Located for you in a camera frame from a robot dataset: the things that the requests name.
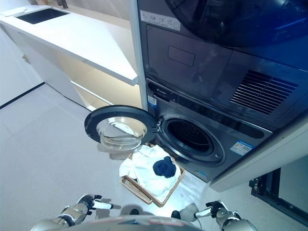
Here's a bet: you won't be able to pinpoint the white board on counter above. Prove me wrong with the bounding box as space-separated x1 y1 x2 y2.
0 6 27 17

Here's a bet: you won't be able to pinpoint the white dryer label sticker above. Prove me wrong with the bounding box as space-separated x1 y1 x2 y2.
140 10 181 31

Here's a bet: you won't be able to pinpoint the black metal frame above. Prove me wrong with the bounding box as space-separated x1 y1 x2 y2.
249 167 308 220

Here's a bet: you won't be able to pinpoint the grey stacked dryer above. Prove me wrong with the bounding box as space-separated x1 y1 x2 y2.
137 0 308 132

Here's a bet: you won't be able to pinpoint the grey front-load washing machine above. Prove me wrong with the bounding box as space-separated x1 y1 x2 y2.
145 77 274 183

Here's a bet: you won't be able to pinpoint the silver robot right leg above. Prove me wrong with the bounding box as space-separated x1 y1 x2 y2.
170 203 199 221

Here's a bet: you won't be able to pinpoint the white clothes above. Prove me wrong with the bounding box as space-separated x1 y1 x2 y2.
119 144 181 198

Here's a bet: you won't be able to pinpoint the woven wicker laundry basket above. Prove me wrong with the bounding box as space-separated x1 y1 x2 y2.
120 143 186 208

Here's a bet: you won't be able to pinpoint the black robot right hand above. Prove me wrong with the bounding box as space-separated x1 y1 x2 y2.
194 201 232 219

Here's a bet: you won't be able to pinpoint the grey robot torso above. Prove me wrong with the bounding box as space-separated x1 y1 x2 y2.
72 215 224 231

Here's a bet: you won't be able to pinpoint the white kitchen counter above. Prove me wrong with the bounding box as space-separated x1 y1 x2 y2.
0 7 139 86

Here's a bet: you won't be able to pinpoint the energy label sticker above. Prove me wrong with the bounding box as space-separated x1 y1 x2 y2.
230 141 256 155

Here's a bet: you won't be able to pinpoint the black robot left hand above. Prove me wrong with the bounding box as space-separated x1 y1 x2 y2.
77 193 121 216

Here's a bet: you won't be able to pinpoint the dark blue garment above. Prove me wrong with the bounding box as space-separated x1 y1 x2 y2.
153 155 177 179

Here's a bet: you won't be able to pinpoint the black recessed sink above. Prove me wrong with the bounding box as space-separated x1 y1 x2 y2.
14 7 71 25

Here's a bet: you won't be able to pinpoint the round washing machine door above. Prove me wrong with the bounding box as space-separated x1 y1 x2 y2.
84 105 161 154

